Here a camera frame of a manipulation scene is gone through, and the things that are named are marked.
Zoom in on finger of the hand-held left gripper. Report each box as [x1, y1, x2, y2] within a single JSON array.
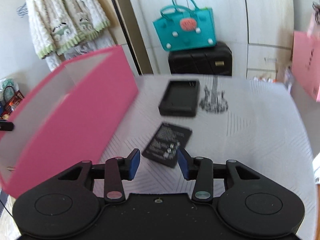
[[0, 120, 15, 132]]

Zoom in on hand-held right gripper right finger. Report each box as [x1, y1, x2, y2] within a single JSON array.
[[177, 148, 262, 204]]

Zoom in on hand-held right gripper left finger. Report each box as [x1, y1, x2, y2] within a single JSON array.
[[58, 148, 140, 204]]

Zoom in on black battery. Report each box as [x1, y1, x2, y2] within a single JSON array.
[[142, 122, 193, 168]]

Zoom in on pink cardboard box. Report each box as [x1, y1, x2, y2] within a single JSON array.
[[0, 44, 139, 198]]

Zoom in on black battery charger cradle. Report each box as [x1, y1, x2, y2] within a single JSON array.
[[158, 79, 201, 117]]

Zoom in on white green plastic bag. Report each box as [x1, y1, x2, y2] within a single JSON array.
[[0, 77, 20, 105]]

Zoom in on black suitcase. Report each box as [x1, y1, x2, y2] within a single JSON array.
[[168, 41, 232, 77]]

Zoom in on teal felt handbag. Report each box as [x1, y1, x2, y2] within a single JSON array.
[[152, 0, 217, 52]]

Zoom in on clear plastic bag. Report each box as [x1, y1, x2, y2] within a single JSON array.
[[284, 65, 295, 95]]

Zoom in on pink paper shopping bag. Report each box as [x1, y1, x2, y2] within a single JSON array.
[[291, 2, 320, 102]]

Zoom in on grey wood three-door wardrobe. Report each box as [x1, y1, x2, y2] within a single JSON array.
[[122, 0, 294, 80]]

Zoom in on wire clothes hangers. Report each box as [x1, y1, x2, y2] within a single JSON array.
[[16, 4, 30, 18]]

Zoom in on black hair ties on hook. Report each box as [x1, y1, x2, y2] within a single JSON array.
[[312, 2, 320, 24]]

